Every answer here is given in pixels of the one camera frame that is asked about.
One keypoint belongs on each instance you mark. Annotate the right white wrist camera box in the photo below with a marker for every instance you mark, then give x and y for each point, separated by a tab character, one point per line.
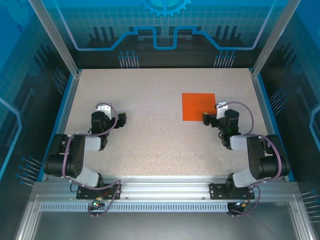
221	111

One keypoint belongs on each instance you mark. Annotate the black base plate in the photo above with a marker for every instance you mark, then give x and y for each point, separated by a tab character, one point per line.
216	191
82	194

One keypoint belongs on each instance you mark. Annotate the grey metal sheet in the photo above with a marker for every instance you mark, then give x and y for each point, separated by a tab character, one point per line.
160	225

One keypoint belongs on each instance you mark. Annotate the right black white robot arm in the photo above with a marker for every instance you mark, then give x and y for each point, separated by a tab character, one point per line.
255	152

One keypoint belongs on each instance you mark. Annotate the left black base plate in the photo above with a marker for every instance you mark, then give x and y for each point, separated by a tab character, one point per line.
82	194

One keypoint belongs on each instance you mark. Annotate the right aluminium frame post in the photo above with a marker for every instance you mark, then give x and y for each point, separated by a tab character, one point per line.
275	37

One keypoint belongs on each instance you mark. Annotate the aluminium frame post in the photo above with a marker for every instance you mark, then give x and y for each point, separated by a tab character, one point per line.
275	37
56	37

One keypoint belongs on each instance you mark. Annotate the orange paper sheet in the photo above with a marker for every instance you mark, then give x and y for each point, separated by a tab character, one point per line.
197	105

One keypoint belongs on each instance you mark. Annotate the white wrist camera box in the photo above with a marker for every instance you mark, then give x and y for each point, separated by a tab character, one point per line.
221	111
103	108

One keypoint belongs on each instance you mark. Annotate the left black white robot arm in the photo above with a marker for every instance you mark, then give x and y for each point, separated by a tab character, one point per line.
77	152

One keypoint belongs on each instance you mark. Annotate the left aluminium side rail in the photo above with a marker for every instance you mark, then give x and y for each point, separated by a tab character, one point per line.
63	125

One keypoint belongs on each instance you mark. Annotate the aluminium mounting beam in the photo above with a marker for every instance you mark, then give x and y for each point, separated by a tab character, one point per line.
165	187

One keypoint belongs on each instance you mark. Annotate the aluminium side rail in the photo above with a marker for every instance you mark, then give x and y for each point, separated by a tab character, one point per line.
63	125
270	125

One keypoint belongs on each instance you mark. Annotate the left aluminium frame post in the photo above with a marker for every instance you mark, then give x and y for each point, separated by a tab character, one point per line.
56	37

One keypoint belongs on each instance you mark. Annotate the right aluminium side rail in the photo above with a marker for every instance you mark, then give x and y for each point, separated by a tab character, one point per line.
270	125

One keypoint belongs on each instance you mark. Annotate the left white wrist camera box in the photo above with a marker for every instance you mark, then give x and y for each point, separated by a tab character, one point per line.
103	108

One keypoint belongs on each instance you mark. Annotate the aluminium lower frame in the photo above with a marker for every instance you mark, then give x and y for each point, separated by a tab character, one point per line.
33	217

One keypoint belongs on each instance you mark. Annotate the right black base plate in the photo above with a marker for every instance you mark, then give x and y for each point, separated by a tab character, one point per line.
216	191

